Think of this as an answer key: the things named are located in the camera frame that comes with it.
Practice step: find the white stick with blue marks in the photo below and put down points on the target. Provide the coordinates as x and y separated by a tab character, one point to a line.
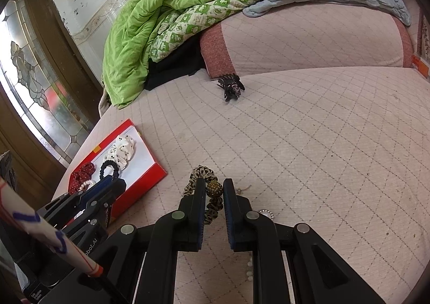
43	228

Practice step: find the red dotted scrunchie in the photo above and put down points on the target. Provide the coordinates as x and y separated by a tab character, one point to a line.
82	171

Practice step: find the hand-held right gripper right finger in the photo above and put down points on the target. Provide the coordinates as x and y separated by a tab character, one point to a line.
235	220

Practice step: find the wooden door with stained glass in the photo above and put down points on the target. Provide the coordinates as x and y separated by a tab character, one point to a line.
77	65

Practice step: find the red tray with white inside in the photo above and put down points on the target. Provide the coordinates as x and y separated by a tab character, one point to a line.
144	159

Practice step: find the leopard print scrunchie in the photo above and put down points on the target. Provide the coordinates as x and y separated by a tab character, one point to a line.
201	171

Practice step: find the black cloth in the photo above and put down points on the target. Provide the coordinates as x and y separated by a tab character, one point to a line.
174	65

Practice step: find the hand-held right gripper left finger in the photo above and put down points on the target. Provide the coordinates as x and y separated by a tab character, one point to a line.
193	216

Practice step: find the black hair claw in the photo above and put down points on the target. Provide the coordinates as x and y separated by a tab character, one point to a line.
231	88

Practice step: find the white scrunchie with black dots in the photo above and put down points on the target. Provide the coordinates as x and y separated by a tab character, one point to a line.
122	151

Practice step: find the green quilt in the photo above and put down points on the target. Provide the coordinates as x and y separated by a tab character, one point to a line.
141	22

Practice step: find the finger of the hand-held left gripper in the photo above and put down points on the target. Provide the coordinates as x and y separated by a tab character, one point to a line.
95	211
97	188

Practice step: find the pink quilted bolster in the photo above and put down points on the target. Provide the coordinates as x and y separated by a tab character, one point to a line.
302	38

